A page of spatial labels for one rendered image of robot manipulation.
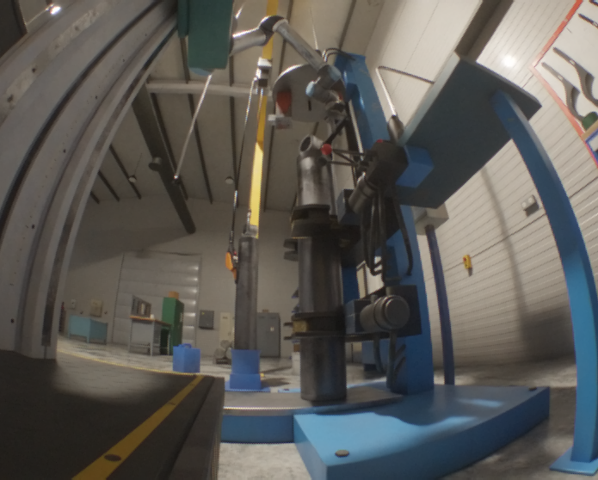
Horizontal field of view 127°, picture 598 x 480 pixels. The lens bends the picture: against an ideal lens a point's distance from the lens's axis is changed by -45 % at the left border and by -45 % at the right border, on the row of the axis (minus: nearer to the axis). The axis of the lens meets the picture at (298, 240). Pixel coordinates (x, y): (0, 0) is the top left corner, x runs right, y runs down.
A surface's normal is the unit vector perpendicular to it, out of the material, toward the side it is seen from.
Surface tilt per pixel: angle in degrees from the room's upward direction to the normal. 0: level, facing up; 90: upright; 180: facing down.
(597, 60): 90
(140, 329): 90
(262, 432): 90
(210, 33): 180
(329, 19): 173
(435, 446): 90
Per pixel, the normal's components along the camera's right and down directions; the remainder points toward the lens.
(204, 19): 0.02, 0.92
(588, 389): -0.99, -0.04
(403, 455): 0.15, -0.39
